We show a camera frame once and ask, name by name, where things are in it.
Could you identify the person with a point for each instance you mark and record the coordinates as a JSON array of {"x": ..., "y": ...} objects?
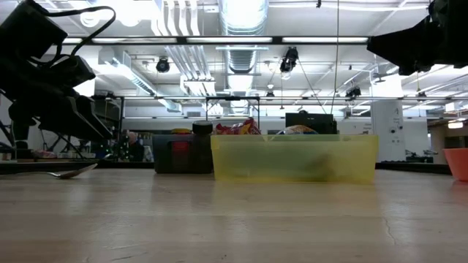
[{"x": 132, "y": 140}]

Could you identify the black computer monitor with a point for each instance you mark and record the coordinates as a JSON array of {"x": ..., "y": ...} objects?
[{"x": 311, "y": 123}]

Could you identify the silver ceiling air duct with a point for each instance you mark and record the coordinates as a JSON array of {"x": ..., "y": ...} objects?
[{"x": 243, "y": 22}]

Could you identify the black overhead frame beam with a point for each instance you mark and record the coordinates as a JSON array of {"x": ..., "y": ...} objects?
[{"x": 276, "y": 40}]

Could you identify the orange plastic bowl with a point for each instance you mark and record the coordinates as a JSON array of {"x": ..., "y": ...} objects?
[{"x": 457, "y": 162}]

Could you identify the red snack bag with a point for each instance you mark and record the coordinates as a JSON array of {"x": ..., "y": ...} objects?
[{"x": 226, "y": 129}]

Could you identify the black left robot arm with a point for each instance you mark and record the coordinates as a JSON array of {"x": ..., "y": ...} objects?
[{"x": 31, "y": 29}]

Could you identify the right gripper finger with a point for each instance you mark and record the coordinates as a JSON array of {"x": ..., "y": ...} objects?
[{"x": 402, "y": 47}]

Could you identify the dark grey plastic bin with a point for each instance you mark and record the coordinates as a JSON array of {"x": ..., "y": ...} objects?
[{"x": 164, "y": 157}]

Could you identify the plain metal spoon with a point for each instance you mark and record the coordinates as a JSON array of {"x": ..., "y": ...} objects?
[{"x": 73, "y": 172}]

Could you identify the black background metal stand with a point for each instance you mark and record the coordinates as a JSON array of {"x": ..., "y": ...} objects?
[{"x": 234, "y": 98}]

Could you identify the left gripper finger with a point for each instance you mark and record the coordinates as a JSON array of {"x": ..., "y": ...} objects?
[{"x": 69, "y": 117}]

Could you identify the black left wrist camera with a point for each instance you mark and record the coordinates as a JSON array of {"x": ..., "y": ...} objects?
[{"x": 73, "y": 71}]

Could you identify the yellow translucent plastic bin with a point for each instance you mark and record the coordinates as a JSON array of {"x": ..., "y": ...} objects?
[{"x": 256, "y": 157}]

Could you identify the black ceiling spotlight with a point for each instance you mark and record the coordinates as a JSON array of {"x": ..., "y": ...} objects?
[
  {"x": 289, "y": 58},
  {"x": 162, "y": 65},
  {"x": 352, "y": 92}
]

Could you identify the white pillar cabinet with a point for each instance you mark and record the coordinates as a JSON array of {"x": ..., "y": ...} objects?
[{"x": 389, "y": 139}]

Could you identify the yellow orange snack bag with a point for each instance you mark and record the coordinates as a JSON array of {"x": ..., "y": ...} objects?
[{"x": 251, "y": 128}]

